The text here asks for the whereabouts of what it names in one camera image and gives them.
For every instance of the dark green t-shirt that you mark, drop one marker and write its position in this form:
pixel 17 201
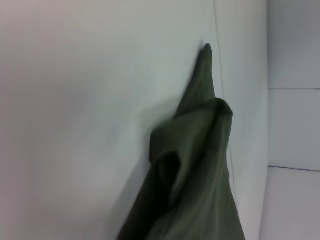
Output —
pixel 200 162

